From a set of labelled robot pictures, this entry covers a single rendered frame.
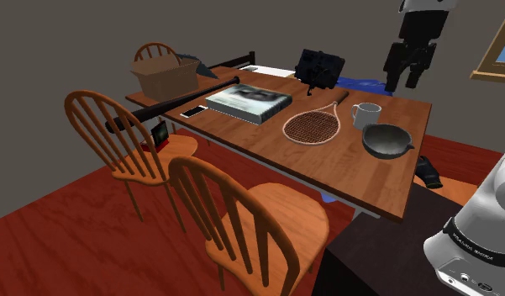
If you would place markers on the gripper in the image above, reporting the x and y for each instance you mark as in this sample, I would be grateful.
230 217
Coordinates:
422 25

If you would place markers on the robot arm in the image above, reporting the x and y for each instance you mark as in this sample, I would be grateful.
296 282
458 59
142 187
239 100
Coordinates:
483 205

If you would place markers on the dark bed with blue blanket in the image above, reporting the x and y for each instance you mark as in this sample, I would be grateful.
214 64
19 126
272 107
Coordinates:
360 84

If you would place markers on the white mug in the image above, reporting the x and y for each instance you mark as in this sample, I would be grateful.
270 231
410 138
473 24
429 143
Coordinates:
363 118

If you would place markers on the grey bowl with spout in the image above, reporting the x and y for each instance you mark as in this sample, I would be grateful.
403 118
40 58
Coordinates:
385 141

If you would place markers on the wooden framed window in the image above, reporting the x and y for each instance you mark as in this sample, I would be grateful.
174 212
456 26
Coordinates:
493 49

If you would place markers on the black glove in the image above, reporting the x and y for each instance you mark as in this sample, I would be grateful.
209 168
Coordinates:
428 172

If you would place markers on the brown mesh racket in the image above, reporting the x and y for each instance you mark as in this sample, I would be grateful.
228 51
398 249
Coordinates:
311 128

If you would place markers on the wooden table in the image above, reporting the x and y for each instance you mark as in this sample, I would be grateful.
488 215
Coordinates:
342 172

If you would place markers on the wooden chair seat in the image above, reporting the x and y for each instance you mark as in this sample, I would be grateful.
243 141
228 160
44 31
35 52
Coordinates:
457 190

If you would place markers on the thick grey book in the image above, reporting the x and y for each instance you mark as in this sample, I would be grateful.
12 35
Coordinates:
246 102

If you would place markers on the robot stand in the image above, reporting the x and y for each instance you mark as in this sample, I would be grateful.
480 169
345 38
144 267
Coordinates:
383 254

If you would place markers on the wooden spindle-back chair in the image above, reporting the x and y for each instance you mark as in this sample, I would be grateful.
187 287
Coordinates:
170 164
285 221
156 50

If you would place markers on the dark blue angular object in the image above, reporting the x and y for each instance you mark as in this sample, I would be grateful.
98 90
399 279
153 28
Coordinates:
203 69

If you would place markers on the white phone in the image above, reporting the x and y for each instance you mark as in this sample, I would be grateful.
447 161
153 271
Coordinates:
193 111

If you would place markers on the open cardboard box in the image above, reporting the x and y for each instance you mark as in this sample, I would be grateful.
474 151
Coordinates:
166 82

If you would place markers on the black baseball bat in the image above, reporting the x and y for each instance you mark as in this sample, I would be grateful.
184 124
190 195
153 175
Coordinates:
166 107

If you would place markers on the small screen on red base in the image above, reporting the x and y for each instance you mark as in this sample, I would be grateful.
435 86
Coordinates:
160 134

